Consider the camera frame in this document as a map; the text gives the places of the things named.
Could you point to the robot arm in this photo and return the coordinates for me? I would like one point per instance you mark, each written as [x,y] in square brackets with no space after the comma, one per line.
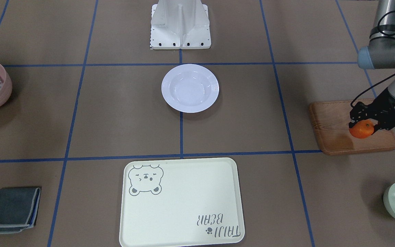
[378,54]

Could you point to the white round plate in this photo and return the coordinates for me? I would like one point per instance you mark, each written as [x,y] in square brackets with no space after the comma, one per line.
[190,88]

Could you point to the cream bear tray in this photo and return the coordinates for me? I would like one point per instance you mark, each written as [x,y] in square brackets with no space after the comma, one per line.
[176,203]

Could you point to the wooden cutting board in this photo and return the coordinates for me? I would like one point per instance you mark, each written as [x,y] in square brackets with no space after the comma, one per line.
[330,125]

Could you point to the orange fruit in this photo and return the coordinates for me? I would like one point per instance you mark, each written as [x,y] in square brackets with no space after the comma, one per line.
[362,129]

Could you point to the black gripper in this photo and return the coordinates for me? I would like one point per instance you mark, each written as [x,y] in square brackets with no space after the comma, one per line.
[381,106]

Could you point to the folded grey cloth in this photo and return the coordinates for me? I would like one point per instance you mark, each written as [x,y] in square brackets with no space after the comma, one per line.
[19,208]

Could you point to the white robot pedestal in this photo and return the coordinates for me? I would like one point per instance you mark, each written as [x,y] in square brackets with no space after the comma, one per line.
[180,24]

